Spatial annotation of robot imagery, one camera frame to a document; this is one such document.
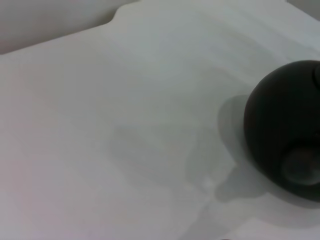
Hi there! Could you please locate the black round teapot with handle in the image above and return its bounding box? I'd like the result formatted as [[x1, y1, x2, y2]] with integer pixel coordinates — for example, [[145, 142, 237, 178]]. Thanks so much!
[[243, 59, 320, 203]]

